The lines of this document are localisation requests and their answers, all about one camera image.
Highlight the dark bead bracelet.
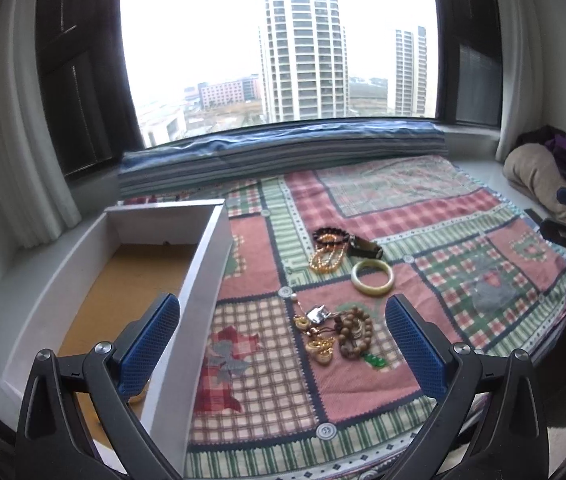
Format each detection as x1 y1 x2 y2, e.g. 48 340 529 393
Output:
312 226 350 251

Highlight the dark side window panel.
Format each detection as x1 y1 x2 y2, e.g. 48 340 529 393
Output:
430 0 504 128
36 0 144 178

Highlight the beige pillow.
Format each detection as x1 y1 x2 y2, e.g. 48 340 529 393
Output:
503 143 566 228

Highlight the pale green jade bangle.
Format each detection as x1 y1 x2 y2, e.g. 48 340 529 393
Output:
351 259 395 297

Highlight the white drawer box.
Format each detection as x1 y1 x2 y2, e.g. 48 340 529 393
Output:
0 199 236 480

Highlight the tall round apartment tower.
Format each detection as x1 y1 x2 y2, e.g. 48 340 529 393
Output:
258 0 349 122

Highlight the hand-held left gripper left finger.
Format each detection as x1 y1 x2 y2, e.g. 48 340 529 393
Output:
16 292 184 480

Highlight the slim apartment tower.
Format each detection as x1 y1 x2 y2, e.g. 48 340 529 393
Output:
394 26 428 117

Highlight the brown strap wristwatch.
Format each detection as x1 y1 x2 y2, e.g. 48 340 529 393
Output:
345 235 385 260

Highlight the gold bead bracelet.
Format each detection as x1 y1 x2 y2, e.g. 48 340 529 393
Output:
309 245 348 275

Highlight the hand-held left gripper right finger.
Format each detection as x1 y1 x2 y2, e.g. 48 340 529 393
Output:
384 294 551 480

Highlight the patchwork plaid blanket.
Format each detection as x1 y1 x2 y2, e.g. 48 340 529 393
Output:
118 155 566 480

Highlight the blue striped folded mat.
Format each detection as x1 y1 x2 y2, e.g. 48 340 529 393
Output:
117 121 450 198

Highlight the white curtain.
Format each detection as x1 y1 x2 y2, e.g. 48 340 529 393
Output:
0 0 84 250
490 0 538 161

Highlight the wooden bead bracelet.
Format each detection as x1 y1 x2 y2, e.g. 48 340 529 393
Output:
338 307 375 360

